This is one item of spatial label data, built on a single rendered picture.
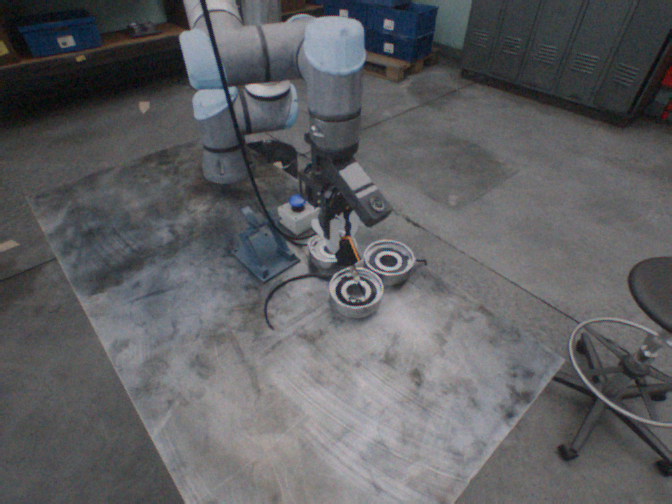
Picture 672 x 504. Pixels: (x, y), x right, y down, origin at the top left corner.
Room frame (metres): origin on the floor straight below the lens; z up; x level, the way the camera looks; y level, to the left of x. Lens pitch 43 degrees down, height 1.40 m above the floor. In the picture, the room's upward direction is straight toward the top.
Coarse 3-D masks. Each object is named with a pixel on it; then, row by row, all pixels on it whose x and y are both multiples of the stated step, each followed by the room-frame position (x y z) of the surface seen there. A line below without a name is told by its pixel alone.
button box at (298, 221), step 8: (280, 208) 0.75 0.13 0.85; (288, 208) 0.75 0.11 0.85; (296, 208) 0.75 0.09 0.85; (304, 208) 0.75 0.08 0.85; (312, 208) 0.75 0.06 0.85; (288, 216) 0.72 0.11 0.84; (296, 216) 0.72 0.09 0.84; (304, 216) 0.72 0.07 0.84; (312, 216) 0.74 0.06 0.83; (288, 224) 0.73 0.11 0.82; (296, 224) 0.71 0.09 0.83; (304, 224) 0.72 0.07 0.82; (296, 232) 0.70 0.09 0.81
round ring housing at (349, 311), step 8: (344, 272) 0.55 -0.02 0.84; (360, 272) 0.55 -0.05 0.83; (368, 272) 0.55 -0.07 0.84; (336, 280) 0.53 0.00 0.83; (352, 280) 0.53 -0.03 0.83; (376, 280) 0.53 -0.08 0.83; (344, 288) 0.51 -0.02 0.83; (352, 288) 0.52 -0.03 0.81; (368, 288) 0.51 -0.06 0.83; (336, 296) 0.49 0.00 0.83; (344, 296) 0.49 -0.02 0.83; (368, 296) 0.49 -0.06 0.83; (376, 296) 0.49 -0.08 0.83; (336, 304) 0.47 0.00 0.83; (344, 304) 0.46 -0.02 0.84; (376, 304) 0.47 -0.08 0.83; (344, 312) 0.46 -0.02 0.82; (352, 312) 0.45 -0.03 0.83; (360, 312) 0.45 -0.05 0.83; (368, 312) 0.46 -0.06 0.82
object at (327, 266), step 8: (344, 232) 0.67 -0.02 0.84; (312, 240) 0.65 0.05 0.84; (320, 240) 0.66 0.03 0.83; (312, 248) 0.63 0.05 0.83; (320, 248) 0.63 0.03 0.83; (312, 256) 0.60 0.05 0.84; (328, 256) 0.60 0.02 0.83; (320, 264) 0.58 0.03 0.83; (328, 264) 0.58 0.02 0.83; (336, 264) 0.58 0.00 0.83; (328, 272) 0.58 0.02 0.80; (336, 272) 0.58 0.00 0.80
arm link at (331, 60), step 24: (312, 24) 0.53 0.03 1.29; (336, 24) 0.53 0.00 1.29; (360, 24) 0.54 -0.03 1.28; (312, 48) 0.51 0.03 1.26; (336, 48) 0.50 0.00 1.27; (360, 48) 0.52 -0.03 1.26; (312, 72) 0.51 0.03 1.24; (336, 72) 0.50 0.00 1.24; (360, 72) 0.52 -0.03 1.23; (312, 96) 0.51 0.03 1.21; (336, 96) 0.50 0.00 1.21; (360, 96) 0.52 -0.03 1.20; (336, 120) 0.50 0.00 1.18
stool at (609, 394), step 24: (648, 264) 0.79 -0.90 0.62; (648, 288) 0.70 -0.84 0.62; (648, 312) 0.63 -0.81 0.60; (600, 336) 0.79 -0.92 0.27; (648, 336) 0.79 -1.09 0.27; (624, 360) 0.68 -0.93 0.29; (648, 360) 0.65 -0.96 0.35; (576, 384) 0.70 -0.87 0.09; (600, 384) 0.70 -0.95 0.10; (624, 384) 0.65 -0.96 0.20; (648, 384) 0.71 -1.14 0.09; (600, 408) 0.61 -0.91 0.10; (624, 408) 0.61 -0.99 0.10; (648, 408) 0.53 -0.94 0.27; (648, 432) 0.53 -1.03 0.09; (576, 456) 0.48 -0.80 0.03
